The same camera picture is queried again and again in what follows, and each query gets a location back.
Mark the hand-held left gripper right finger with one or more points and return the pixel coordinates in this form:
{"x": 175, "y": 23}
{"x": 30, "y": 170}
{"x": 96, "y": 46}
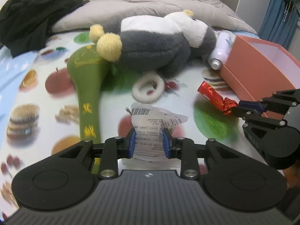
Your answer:
{"x": 165, "y": 143}

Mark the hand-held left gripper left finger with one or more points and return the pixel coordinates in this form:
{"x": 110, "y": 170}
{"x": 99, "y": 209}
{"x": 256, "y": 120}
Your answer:
{"x": 132, "y": 143}

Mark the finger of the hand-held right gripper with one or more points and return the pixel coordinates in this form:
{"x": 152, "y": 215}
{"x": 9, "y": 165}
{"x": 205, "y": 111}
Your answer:
{"x": 243, "y": 113}
{"x": 249, "y": 104}

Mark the white printed snack packet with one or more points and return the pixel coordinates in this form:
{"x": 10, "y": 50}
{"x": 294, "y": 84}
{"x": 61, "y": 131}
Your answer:
{"x": 147, "y": 126}

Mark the pink cardboard box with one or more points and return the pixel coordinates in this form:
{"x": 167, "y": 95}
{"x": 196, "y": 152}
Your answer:
{"x": 246, "y": 70}

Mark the shiny red candy wrapper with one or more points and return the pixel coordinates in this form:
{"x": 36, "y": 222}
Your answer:
{"x": 212, "y": 96}

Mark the small red candy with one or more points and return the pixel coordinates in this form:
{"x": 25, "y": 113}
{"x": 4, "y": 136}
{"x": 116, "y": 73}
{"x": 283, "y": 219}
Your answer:
{"x": 171, "y": 85}

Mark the white spray can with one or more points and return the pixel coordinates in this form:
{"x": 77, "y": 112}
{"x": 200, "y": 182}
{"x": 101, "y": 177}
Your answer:
{"x": 221, "y": 49}

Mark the green cloth fan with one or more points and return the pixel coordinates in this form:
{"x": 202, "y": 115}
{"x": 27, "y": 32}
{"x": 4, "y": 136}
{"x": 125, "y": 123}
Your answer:
{"x": 86, "y": 75}

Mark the blue curtain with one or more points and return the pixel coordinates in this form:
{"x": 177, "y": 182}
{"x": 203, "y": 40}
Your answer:
{"x": 274, "y": 16}

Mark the food print bed sheet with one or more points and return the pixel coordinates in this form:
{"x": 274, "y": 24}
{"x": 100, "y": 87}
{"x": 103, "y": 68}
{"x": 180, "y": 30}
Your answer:
{"x": 46, "y": 103}

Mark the grey and white penguin plush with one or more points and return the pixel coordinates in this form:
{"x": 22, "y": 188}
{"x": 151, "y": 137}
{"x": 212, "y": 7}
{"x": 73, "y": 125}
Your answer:
{"x": 152, "y": 46}

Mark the grey duvet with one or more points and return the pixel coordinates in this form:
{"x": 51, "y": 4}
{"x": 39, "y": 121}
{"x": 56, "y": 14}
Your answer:
{"x": 140, "y": 2}

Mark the black clothing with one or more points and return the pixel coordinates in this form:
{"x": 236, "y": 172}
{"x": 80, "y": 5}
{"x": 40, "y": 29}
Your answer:
{"x": 35, "y": 18}

